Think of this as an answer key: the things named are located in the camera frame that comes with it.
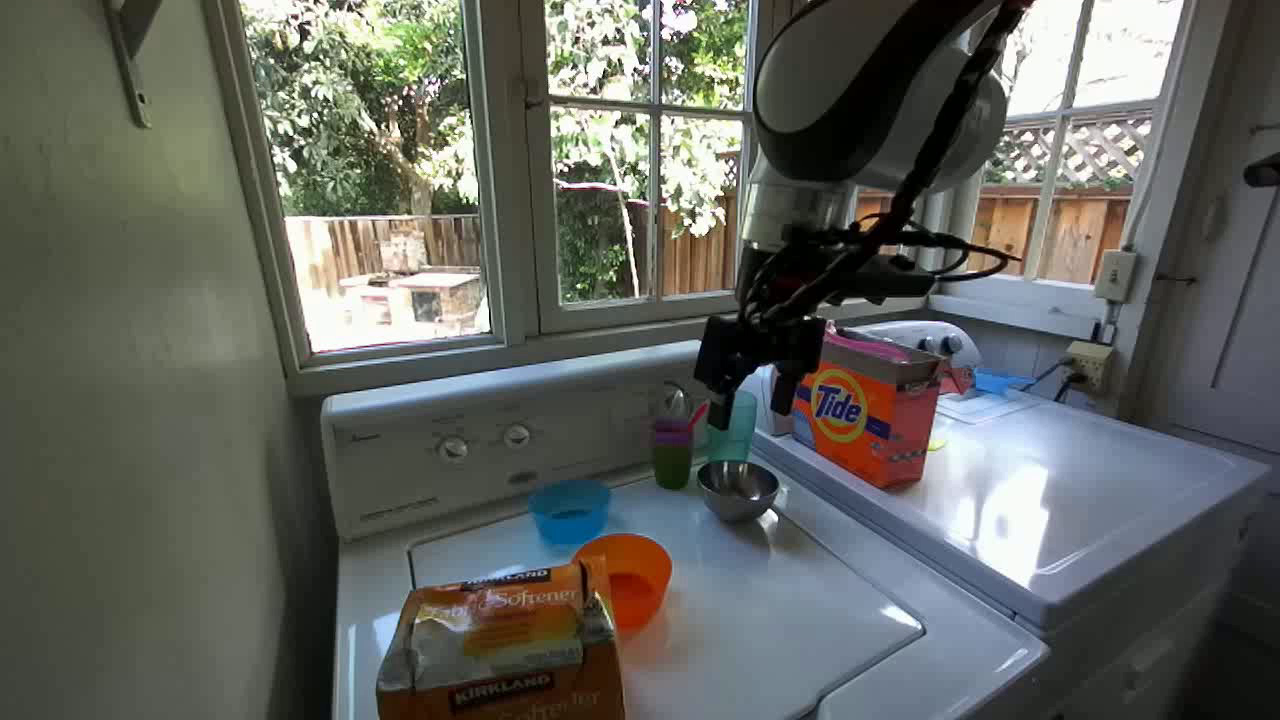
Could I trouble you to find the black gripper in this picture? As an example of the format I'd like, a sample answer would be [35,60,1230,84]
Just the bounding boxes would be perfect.
[696,230,930,433]

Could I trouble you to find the silver metal bowl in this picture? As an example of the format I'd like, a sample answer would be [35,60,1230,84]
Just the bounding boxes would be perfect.
[696,462,778,523]

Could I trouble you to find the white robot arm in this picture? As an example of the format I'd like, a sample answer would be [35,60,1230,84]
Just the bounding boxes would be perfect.
[696,0,1033,429]

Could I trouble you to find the orange plastic bowl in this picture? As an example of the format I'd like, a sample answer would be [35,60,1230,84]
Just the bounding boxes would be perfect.
[579,531,672,632]

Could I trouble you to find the teal plastic cup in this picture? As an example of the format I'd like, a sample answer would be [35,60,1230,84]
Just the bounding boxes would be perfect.
[702,388,756,462]

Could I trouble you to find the green cup with purple rim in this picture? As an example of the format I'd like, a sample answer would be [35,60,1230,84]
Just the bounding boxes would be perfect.
[651,417,693,488]

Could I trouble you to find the orange Tide detergent box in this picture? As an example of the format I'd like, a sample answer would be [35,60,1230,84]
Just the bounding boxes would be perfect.
[787,333,941,488]

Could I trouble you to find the white washing machine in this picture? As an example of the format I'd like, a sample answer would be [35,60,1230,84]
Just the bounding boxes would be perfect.
[319,345,1045,720]

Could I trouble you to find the washer control dial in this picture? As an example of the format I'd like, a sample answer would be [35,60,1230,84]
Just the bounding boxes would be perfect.
[505,425,531,448]

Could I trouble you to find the Kirkland cardboard box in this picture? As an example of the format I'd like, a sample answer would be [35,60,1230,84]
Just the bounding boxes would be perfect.
[374,562,626,720]

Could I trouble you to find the white dryer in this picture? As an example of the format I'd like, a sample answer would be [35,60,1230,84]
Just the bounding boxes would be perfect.
[756,383,1266,720]

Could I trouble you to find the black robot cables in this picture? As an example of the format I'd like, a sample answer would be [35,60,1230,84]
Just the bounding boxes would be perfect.
[736,0,1036,326]

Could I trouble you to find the white window frame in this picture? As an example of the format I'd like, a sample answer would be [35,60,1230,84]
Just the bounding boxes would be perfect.
[195,0,1202,400]

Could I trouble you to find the white wall outlet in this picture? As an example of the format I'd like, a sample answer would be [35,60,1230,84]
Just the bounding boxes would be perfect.
[1095,249,1136,304]

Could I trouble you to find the metal wall bracket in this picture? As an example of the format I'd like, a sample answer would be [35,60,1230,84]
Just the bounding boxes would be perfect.
[98,0,162,129]

